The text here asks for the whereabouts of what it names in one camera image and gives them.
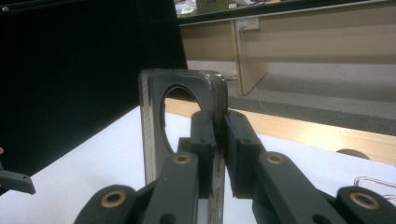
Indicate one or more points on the crumpled white paper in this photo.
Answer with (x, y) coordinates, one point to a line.
(232, 74)

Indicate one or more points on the olive box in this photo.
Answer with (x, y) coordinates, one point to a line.
(213, 5)

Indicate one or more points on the black curtain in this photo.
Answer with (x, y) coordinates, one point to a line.
(77, 77)

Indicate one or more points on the white table sheet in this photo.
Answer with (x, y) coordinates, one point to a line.
(93, 174)

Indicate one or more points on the clear plastic slotted rack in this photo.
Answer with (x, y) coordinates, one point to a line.
(386, 186)

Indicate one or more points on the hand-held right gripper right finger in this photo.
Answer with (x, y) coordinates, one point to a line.
(243, 146)

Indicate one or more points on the light wooden bench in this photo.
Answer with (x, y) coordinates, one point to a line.
(311, 40)

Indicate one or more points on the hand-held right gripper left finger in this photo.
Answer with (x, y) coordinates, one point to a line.
(202, 140)

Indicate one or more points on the dark translucent phone case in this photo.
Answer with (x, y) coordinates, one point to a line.
(152, 93)

